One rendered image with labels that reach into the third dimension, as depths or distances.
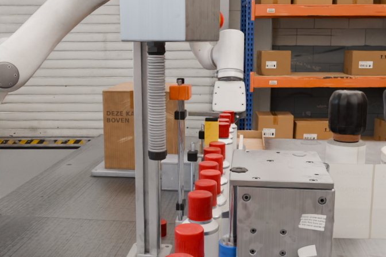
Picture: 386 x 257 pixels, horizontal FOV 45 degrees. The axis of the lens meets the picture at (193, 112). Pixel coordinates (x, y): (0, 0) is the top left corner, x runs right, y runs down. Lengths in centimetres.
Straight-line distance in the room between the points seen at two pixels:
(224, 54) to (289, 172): 95
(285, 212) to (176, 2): 42
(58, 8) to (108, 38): 408
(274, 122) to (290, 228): 432
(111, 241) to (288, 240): 66
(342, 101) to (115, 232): 61
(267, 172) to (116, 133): 109
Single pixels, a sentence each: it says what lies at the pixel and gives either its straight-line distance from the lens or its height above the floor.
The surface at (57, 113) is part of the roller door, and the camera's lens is 558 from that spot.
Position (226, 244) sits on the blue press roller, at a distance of 55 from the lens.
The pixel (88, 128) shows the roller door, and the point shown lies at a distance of 554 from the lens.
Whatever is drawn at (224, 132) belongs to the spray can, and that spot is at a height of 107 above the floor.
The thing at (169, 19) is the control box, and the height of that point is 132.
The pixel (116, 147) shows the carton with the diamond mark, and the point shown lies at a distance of 159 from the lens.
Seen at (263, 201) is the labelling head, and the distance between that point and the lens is 51.
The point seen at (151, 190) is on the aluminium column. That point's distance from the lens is 98.
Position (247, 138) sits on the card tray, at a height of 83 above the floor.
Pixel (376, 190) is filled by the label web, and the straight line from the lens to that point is 93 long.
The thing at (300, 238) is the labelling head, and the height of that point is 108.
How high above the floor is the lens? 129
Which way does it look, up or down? 9 degrees down
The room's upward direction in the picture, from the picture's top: straight up
